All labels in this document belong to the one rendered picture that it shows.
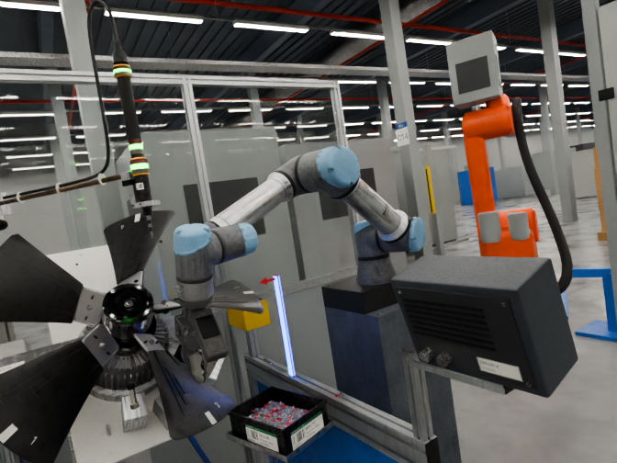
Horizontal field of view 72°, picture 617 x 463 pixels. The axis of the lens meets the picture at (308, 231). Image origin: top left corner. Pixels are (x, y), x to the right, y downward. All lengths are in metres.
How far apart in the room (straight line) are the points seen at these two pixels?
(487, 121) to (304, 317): 3.18
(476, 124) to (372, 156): 1.45
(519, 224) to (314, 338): 2.81
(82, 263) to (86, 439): 0.56
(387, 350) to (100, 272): 0.97
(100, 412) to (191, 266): 0.58
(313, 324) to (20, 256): 1.47
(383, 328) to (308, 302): 0.89
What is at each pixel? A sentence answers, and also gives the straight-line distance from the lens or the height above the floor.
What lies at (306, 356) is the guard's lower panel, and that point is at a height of 0.61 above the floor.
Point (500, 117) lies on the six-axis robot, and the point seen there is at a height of 1.95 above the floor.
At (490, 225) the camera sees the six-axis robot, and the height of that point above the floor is 0.91.
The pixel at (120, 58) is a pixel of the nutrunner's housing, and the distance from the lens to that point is 1.27.
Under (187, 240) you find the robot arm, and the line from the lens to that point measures 0.88.
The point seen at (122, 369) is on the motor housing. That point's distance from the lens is 1.26.
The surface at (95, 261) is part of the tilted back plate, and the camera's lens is 1.59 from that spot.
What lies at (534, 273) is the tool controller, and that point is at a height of 1.24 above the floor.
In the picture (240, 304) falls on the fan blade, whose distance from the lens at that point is 1.22.
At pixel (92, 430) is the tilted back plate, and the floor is 0.91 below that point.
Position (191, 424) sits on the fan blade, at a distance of 1.06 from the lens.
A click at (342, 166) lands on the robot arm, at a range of 1.17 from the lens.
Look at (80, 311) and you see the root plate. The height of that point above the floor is 1.22.
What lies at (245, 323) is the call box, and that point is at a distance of 1.56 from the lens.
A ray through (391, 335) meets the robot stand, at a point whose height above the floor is 0.92.
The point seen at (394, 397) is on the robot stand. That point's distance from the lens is 1.54.
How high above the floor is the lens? 1.40
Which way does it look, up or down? 4 degrees down
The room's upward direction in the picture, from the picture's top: 9 degrees counter-clockwise
